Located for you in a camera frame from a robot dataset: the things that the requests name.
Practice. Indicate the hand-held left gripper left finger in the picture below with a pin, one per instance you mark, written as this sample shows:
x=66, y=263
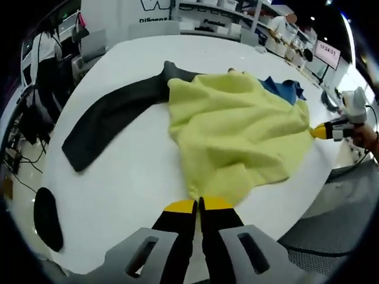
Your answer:
x=165, y=248

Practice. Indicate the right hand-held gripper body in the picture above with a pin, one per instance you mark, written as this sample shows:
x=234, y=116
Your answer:
x=355, y=106

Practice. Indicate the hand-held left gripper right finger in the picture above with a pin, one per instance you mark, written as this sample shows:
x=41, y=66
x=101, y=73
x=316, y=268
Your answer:
x=231, y=248

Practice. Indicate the yellow blue grey garment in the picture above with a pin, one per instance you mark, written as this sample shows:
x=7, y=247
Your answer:
x=231, y=124

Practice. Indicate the person's right hand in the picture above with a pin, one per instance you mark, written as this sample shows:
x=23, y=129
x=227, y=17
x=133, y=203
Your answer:
x=362, y=137

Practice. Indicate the dark grey curved object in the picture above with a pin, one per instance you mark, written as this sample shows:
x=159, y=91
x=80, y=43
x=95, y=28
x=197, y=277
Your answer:
x=328, y=102

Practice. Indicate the pink screen monitor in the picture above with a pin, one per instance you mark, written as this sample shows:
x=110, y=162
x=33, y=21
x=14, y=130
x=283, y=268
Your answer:
x=327, y=54

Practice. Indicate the grey mesh chair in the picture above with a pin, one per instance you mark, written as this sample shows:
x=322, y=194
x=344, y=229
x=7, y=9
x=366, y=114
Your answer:
x=331, y=213

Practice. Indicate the small white device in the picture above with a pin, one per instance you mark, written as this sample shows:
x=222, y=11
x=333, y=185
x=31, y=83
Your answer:
x=261, y=49

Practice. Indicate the black chair armrest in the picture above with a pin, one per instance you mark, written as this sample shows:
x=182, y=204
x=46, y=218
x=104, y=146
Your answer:
x=48, y=220

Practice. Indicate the grey shelving unit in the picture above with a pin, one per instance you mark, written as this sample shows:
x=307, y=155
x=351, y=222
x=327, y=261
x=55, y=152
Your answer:
x=231, y=20

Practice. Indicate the grey bench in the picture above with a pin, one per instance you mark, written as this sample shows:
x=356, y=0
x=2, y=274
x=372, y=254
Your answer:
x=154, y=29

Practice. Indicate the hanging dark bag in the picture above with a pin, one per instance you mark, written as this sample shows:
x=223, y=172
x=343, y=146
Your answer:
x=80, y=28

